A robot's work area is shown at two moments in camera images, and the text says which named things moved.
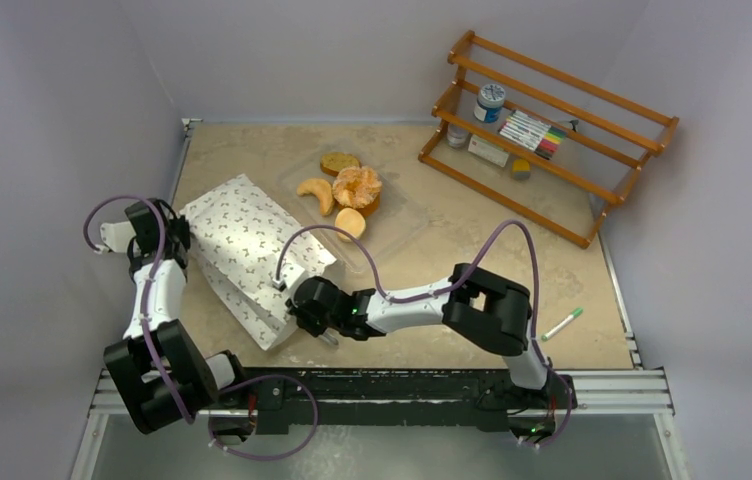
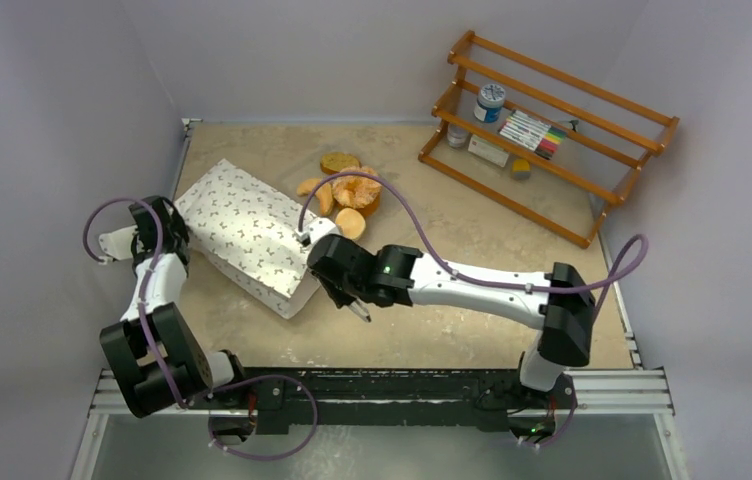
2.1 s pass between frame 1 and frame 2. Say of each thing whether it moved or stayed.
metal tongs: moved
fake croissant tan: stayed
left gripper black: stayed
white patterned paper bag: moved
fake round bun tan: stayed
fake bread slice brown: stayed
